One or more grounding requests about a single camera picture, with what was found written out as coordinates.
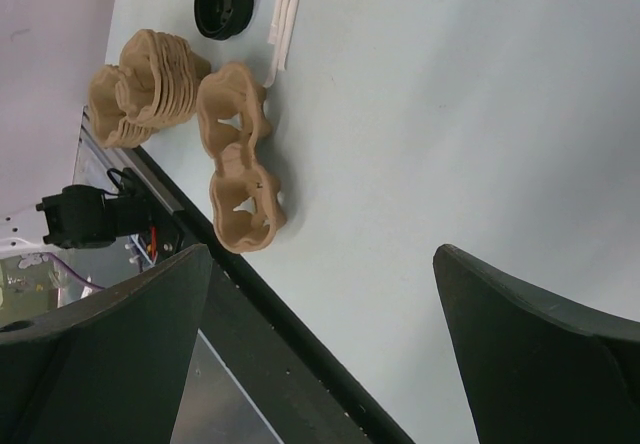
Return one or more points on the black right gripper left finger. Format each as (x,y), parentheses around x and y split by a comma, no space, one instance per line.
(109,368)

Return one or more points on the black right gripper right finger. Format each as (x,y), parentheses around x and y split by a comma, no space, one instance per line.
(537,367)

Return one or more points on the single pulp cup carrier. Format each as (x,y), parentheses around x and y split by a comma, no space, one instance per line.
(244,195)

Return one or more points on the brown pulp cup carrier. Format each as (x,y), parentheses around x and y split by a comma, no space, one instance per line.
(152,88)

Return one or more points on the paper wrapped straw two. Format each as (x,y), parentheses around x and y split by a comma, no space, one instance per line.
(278,20)

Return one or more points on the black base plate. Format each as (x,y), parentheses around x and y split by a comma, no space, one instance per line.
(302,390)

